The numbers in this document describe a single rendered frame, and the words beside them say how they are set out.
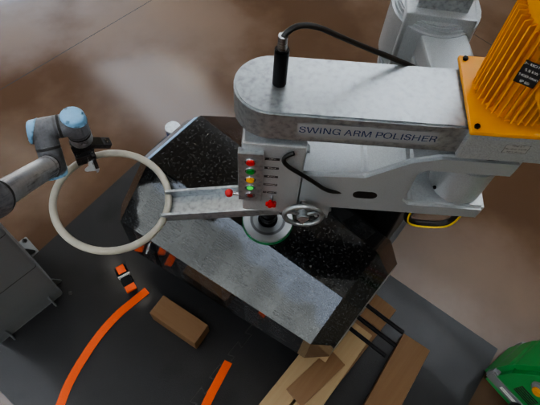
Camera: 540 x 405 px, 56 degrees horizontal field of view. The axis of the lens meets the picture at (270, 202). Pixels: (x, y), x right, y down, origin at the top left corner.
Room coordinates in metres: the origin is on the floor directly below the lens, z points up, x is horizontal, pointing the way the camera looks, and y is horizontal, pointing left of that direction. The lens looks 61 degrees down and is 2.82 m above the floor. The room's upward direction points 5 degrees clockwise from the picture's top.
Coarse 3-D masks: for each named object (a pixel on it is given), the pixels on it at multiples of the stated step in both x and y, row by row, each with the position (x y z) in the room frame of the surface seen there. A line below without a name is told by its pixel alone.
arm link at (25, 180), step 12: (48, 156) 1.02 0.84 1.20; (60, 156) 1.05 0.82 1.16; (24, 168) 0.87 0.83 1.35; (36, 168) 0.89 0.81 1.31; (48, 168) 0.94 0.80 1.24; (60, 168) 1.00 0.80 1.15; (0, 180) 0.73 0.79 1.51; (12, 180) 0.77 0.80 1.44; (24, 180) 0.80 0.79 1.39; (36, 180) 0.84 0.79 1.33; (48, 180) 0.92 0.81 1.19; (0, 192) 0.66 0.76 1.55; (12, 192) 0.70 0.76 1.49; (24, 192) 0.76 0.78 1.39; (0, 204) 0.64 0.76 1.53; (12, 204) 0.67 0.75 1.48; (0, 216) 0.63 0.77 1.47
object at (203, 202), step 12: (168, 192) 1.04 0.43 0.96; (180, 192) 1.04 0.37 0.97; (192, 192) 1.04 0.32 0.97; (204, 192) 1.04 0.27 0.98; (216, 192) 1.04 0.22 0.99; (180, 204) 1.00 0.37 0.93; (192, 204) 1.00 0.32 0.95; (204, 204) 1.00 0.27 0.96; (216, 204) 1.00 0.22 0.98; (228, 204) 0.99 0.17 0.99; (240, 204) 0.99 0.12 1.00; (168, 216) 0.93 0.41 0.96; (180, 216) 0.93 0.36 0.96; (192, 216) 0.93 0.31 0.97; (204, 216) 0.93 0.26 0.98; (216, 216) 0.94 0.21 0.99; (228, 216) 0.94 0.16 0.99; (240, 216) 0.94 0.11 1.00; (324, 216) 0.91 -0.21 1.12
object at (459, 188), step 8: (432, 176) 1.00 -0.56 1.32; (440, 176) 0.97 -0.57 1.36; (448, 176) 0.95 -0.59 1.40; (456, 176) 0.93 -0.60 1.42; (464, 176) 0.92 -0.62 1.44; (472, 176) 0.92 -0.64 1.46; (480, 176) 0.92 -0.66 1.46; (488, 176) 0.92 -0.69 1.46; (432, 184) 0.98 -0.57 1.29; (440, 184) 0.95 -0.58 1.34; (448, 184) 0.94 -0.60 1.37; (456, 184) 0.93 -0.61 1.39; (464, 184) 0.92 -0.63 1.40; (472, 184) 0.92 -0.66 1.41; (480, 184) 0.92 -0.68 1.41; (488, 184) 0.95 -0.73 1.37; (440, 192) 0.94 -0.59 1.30; (448, 192) 0.93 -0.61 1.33; (456, 192) 0.92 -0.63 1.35; (464, 192) 0.92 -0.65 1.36; (472, 192) 0.92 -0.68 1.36; (480, 192) 0.93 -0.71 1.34; (448, 200) 0.92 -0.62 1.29; (456, 200) 0.92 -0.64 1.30; (464, 200) 0.92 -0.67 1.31; (472, 200) 0.93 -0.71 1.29
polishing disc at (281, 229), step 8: (248, 216) 1.00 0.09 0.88; (256, 216) 1.01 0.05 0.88; (280, 216) 1.02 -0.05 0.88; (288, 216) 1.02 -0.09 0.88; (248, 224) 0.97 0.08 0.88; (256, 224) 0.97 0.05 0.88; (280, 224) 0.98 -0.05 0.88; (288, 224) 0.98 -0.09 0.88; (248, 232) 0.93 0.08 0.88; (256, 232) 0.93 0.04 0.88; (264, 232) 0.93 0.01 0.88; (272, 232) 0.94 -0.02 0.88; (280, 232) 0.94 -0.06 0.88; (288, 232) 0.95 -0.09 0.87; (264, 240) 0.90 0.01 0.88; (272, 240) 0.90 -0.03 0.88
